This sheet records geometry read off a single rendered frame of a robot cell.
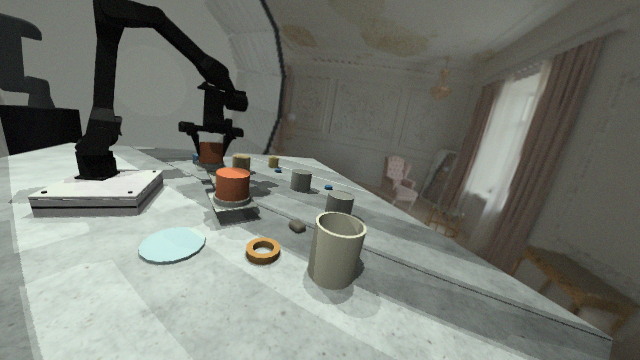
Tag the beige hollow cylinder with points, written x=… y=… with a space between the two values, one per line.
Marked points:
x=336 y=245

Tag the brown ring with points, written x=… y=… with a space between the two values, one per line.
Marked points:
x=259 y=258

